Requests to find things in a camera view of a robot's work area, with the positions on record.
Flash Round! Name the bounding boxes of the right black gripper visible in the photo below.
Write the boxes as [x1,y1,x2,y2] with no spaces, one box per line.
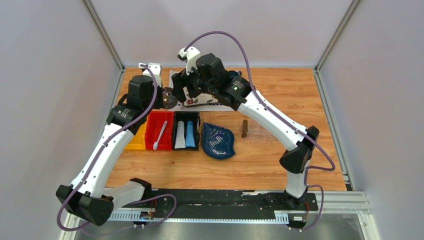
[172,65,217,103]

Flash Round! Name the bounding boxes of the blue toothpaste tube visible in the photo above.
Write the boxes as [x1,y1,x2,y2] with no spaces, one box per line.
[185,121,196,148]

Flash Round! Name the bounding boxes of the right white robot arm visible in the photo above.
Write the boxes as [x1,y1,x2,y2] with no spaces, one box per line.
[172,52,319,210]

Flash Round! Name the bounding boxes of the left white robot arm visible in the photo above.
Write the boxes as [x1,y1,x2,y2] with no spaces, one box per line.
[55,74,164,231]

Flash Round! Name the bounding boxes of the white toothbrush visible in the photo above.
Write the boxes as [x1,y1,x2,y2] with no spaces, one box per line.
[153,120,168,150]

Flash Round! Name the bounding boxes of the white toothpaste tube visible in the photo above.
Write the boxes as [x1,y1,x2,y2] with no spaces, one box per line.
[174,120,186,149]

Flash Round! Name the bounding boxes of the white patterned placemat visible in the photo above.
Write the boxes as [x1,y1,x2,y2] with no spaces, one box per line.
[170,87,233,112]

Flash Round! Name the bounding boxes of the red plastic bin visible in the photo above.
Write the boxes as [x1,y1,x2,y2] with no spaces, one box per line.
[145,111,175,151]

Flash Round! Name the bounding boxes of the square floral ceramic plate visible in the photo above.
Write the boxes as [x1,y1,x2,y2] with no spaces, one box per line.
[183,93,218,107]

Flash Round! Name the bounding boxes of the black plastic bin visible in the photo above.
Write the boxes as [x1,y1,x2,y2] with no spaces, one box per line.
[172,111,201,151]

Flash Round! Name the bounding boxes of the yellow plastic bin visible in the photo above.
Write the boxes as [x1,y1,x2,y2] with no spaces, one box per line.
[124,123,147,151]

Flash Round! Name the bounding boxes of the dark blue ceramic mug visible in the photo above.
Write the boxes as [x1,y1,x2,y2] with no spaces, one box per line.
[228,70,243,79]

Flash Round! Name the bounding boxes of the blue shell-shaped dish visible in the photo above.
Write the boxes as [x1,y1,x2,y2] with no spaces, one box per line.
[202,122,236,160]

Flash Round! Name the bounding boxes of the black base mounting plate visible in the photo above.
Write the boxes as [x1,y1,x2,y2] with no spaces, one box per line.
[135,188,319,220]

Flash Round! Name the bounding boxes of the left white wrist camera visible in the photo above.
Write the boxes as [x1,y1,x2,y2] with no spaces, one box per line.
[138,62,163,87]

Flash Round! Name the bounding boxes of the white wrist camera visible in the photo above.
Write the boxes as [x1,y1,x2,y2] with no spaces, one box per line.
[138,62,163,87]
[177,46,201,76]

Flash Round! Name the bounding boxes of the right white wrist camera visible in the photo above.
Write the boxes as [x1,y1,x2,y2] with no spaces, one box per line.
[177,46,201,76]

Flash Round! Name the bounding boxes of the clear glass tray wooden handles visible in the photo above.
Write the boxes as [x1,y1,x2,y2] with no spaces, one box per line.
[238,119,279,143]

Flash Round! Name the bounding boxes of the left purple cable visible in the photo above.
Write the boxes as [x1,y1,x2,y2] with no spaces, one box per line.
[56,64,180,233]

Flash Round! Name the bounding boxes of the purple cable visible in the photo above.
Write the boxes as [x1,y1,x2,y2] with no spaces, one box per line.
[183,31,336,232]
[56,64,180,233]

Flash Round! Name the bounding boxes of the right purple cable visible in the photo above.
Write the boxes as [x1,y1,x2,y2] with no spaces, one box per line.
[183,31,336,232]

